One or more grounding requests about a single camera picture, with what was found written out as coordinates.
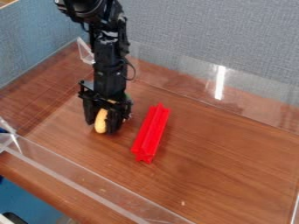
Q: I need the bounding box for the clear acrylic left bracket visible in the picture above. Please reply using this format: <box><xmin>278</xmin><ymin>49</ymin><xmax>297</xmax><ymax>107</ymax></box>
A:
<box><xmin>0</xmin><ymin>116</ymin><xmax>22</xmax><ymax>154</ymax></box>

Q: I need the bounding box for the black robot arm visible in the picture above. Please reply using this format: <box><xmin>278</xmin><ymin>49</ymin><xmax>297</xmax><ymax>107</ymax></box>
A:
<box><xmin>53</xmin><ymin>0</ymin><xmax>133</xmax><ymax>134</ymax></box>

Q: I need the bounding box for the yellow toy corn cob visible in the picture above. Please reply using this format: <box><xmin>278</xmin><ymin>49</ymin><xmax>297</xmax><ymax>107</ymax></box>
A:
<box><xmin>93</xmin><ymin>93</ymin><xmax>129</xmax><ymax>135</ymax></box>

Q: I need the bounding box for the clear acrylic back wall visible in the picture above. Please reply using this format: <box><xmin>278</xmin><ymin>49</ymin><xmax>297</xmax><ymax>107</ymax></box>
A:
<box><xmin>129</xmin><ymin>41</ymin><xmax>299</xmax><ymax>135</ymax></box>

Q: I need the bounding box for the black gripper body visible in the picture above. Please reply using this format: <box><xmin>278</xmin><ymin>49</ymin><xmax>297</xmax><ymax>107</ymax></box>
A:
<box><xmin>78</xmin><ymin>80</ymin><xmax>133</xmax><ymax>119</ymax></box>

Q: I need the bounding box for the clear acrylic front wall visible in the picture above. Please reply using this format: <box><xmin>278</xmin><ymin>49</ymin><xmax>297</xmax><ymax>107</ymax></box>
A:
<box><xmin>0</xmin><ymin>136</ymin><xmax>194</xmax><ymax>224</ymax></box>

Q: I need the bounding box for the red star-shaped plastic block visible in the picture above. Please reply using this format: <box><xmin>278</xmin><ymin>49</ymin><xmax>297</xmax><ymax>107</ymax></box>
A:
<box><xmin>130</xmin><ymin>103</ymin><xmax>169</xmax><ymax>164</ymax></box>

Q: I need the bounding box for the black cable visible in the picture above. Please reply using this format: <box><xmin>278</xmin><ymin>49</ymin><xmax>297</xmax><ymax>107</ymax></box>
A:
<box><xmin>122</xmin><ymin>59</ymin><xmax>137</xmax><ymax>82</ymax></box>

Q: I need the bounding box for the clear acrylic wall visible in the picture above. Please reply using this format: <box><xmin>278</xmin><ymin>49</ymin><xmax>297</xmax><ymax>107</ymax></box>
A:
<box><xmin>0</xmin><ymin>136</ymin><xmax>194</xmax><ymax>224</ymax></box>
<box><xmin>129</xmin><ymin>41</ymin><xmax>299</xmax><ymax>135</ymax></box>

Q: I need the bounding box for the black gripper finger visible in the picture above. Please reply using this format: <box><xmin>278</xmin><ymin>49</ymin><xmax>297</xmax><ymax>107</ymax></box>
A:
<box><xmin>105</xmin><ymin>108</ymin><xmax>125</xmax><ymax>134</ymax></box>
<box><xmin>82</xmin><ymin>98</ymin><xmax>98</xmax><ymax>125</ymax></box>

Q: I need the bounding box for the clear acrylic corner bracket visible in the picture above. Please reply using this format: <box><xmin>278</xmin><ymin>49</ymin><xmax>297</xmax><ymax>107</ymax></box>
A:
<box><xmin>77</xmin><ymin>37</ymin><xmax>94</xmax><ymax>65</ymax></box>

